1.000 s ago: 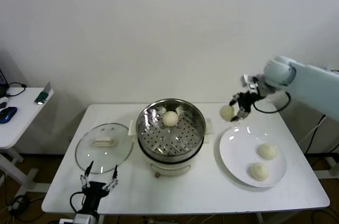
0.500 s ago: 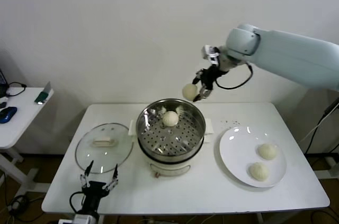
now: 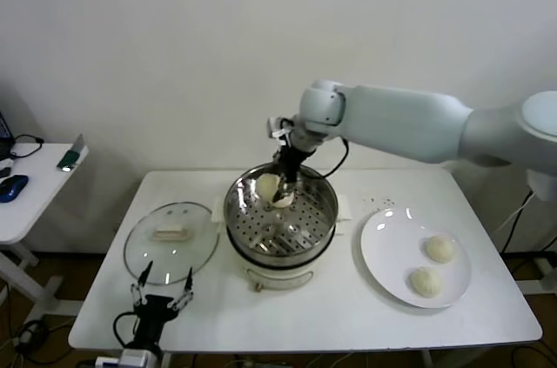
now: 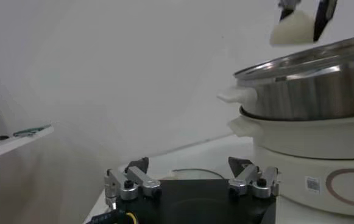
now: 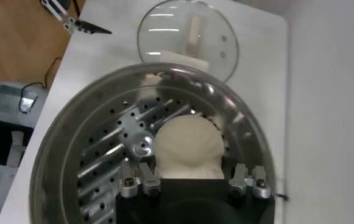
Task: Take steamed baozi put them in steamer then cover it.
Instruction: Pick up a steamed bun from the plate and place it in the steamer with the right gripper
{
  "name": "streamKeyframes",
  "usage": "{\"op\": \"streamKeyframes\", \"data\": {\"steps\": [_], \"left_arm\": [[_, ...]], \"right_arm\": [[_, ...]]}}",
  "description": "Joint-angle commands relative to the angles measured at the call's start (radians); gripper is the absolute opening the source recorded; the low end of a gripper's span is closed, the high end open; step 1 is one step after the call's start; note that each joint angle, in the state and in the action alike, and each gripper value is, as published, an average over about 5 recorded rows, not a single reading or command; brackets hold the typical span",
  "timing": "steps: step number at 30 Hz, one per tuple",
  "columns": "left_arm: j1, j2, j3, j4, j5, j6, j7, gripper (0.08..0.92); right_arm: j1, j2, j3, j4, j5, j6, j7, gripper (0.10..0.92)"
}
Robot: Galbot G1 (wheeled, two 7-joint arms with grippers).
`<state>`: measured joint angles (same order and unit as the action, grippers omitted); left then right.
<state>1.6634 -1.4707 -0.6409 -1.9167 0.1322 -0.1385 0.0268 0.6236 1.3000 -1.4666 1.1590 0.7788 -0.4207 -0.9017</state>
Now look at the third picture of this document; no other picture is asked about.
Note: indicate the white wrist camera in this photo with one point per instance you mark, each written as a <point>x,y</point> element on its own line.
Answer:
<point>278,129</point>
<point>109,362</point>

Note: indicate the blue computer mouse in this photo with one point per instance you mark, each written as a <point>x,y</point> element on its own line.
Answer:
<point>12,189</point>

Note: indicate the cream electric cooker base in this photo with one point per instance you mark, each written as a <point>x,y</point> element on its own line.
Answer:
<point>278,276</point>

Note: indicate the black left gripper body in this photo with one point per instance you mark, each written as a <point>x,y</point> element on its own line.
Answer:
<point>154,311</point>

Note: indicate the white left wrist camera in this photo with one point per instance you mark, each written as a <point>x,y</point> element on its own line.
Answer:
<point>109,362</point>

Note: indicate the round glass pot lid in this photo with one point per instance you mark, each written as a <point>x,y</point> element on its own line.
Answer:
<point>169,233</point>

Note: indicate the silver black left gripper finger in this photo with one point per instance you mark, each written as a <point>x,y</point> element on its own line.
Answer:
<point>187,292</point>
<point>141,287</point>

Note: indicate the laptop with blue screen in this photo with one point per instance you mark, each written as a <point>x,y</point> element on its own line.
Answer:
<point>3,126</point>

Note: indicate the large white plate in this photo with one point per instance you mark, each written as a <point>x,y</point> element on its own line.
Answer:
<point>391,255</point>

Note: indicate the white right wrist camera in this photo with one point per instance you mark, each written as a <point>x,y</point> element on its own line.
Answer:
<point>278,129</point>

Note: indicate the scattered dark crumbs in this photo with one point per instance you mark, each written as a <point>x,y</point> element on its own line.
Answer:
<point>386,200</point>

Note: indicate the green tipped tool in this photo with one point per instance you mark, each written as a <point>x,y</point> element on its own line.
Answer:
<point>69,161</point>

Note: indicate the white side table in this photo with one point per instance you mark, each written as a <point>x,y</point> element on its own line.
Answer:
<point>30,211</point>

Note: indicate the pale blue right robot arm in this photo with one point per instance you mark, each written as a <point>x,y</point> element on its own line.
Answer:
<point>391,120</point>

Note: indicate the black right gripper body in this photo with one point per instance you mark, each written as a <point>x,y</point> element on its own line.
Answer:
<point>292,165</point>

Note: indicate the stainless steel steamer basket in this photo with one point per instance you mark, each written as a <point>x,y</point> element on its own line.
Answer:
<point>304,216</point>

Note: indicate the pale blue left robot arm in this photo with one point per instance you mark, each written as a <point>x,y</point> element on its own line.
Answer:
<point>137,357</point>

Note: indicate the white floor power strip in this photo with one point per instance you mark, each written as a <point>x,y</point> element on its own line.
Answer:
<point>26,337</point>

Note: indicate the white stand base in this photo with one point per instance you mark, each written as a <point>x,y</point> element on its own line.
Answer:
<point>539,274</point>

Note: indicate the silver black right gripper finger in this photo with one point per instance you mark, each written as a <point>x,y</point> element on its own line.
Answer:
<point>285,189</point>

